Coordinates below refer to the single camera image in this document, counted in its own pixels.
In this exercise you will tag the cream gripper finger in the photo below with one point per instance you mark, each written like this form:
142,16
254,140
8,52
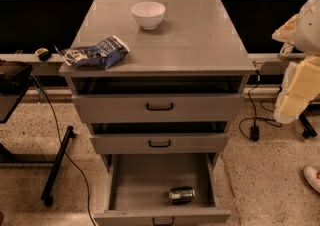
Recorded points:
301,85
286,32

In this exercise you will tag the green soda can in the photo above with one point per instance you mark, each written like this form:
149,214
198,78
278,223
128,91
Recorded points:
180,195

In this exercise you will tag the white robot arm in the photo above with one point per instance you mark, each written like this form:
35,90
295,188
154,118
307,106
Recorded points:
307,34

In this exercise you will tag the grey drawer cabinet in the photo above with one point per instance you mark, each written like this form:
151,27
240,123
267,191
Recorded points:
194,50

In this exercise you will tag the top grey drawer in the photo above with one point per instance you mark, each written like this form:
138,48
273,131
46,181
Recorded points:
157,108

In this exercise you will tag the grey drawer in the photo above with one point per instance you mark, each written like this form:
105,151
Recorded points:
138,191
157,108
159,143

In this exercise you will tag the bottom grey drawer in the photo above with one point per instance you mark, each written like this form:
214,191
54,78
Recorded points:
138,191

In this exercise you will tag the middle grey drawer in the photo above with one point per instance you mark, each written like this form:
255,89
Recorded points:
159,143

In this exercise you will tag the clear plastic bottle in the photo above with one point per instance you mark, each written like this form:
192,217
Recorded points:
285,51

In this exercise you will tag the black stand leg right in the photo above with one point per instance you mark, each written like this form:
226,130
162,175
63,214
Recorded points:
308,131

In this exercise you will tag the black stand leg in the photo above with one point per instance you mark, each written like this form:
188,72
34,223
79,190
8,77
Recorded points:
308,131
46,196

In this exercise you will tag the white shoe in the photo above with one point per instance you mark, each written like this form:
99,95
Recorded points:
312,176

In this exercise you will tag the white bowl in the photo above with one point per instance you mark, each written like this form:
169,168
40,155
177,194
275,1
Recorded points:
149,14

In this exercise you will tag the blue chip bag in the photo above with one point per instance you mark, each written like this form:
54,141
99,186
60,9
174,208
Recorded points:
104,54

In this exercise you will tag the yellow black tape measure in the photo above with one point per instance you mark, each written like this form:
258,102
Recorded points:
43,54

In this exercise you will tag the black bin on stand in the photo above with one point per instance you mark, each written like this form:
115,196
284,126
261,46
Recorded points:
15,79

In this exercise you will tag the black stand leg left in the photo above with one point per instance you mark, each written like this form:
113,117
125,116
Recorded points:
46,196

